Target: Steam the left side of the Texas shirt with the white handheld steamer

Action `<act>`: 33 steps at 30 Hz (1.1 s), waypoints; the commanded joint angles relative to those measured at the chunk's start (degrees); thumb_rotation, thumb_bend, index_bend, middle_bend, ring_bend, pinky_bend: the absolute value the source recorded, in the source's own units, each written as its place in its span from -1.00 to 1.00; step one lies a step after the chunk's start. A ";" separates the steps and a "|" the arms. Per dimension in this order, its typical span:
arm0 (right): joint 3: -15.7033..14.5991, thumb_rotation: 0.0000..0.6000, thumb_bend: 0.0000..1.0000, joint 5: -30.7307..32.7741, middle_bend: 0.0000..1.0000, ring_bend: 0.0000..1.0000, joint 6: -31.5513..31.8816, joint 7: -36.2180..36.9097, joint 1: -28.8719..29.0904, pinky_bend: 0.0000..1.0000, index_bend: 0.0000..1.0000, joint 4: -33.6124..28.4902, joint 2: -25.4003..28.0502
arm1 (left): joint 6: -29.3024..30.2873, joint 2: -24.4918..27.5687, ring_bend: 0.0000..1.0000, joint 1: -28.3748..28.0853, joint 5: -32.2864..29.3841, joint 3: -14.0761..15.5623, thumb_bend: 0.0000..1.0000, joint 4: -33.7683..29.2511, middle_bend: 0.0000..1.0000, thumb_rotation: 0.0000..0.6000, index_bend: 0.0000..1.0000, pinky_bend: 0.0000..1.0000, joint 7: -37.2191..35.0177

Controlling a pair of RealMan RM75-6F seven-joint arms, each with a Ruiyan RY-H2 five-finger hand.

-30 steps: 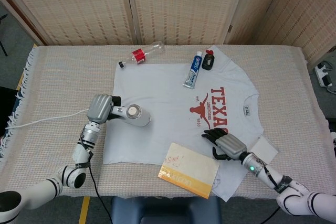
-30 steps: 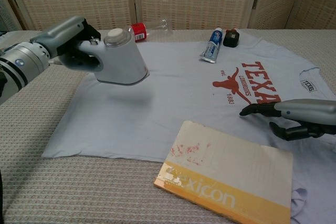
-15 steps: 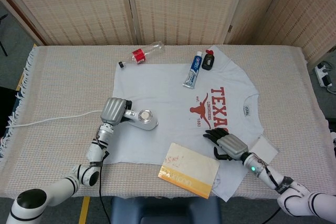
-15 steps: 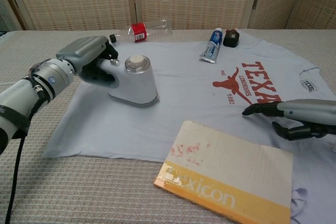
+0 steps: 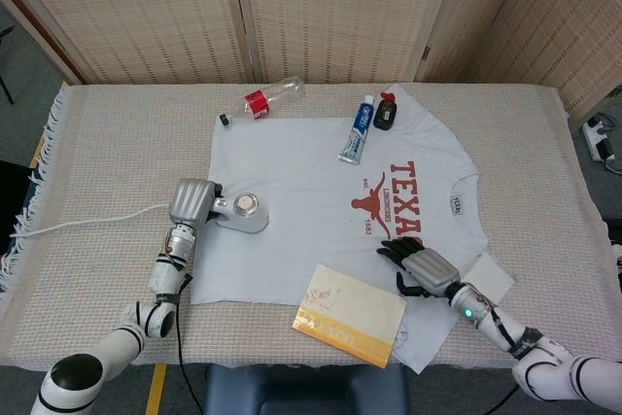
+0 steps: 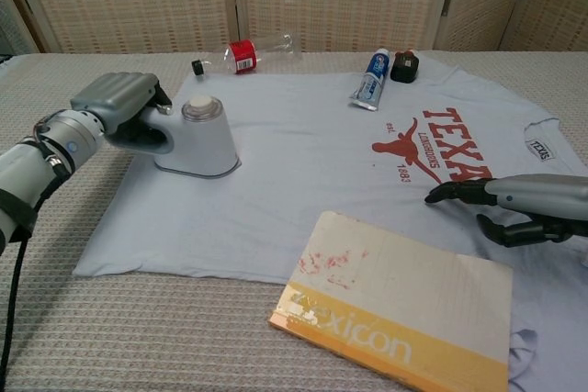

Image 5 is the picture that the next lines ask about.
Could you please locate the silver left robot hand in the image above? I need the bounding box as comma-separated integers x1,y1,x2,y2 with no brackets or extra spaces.
166,177,227,232

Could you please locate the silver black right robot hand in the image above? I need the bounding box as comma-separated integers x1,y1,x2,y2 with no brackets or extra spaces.
376,235,463,300

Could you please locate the white steam iron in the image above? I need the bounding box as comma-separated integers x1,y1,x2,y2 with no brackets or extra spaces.
207,186,272,236

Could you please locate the white Texas Longhorns t-shirt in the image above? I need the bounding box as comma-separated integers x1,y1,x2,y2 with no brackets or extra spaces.
189,84,490,377

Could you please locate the beige woven table cloth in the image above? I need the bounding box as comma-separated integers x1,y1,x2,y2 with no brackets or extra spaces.
0,81,621,370

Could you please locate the white yellow lexicon board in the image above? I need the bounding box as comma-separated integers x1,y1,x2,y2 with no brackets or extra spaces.
291,263,409,369

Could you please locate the clear bottle with red label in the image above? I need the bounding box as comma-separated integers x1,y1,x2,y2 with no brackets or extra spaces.
231,75,307,121

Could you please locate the blue white toothpaste tube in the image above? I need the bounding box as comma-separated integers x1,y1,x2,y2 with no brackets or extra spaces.
337,94,378,165

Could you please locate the small dark brown bottle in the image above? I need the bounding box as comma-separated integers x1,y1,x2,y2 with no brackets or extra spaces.
374,89,400,132

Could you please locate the woven folding screen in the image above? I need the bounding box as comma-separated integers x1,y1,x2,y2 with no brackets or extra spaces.
0,0,622,121

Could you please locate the white power strip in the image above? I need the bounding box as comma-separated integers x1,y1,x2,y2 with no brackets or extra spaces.
582,115,619,161

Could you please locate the white cable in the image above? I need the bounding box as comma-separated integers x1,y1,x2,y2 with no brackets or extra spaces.
9,203,172,239

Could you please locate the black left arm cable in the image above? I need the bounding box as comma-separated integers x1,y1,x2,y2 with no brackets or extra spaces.
173,272,206,415

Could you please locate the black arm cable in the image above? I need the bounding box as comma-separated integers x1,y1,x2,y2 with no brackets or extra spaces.
477,382,522,415
173,272,206,415

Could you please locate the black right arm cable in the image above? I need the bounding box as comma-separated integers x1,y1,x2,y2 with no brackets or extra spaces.
477,382,522,415

